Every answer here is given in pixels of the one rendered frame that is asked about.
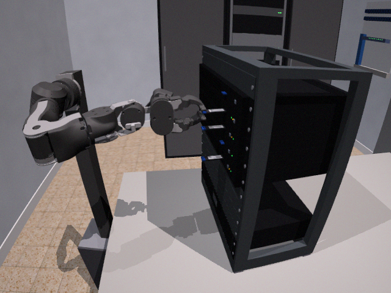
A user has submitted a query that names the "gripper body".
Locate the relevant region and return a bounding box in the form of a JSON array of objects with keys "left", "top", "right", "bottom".
[{"left": 144, "top": 88, "right": 174, "bottom": 136}]

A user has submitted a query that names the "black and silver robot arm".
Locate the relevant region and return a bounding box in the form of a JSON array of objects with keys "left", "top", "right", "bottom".
[{"left": 22, "top": 73, "right": 145, "bottom": 166}]

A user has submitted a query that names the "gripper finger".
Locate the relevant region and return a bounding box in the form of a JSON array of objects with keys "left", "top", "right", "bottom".
[
  {"left": 169, "top": 95, "right": 206, "bottom": 112},
  {"left": 171, "top": 111, "right": 206, "bottom": 133}
]

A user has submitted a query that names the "black server rack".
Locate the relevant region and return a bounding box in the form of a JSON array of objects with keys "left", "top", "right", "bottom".
[{"left": 199, "top": 45, "right": 373, "bottom": 273}]

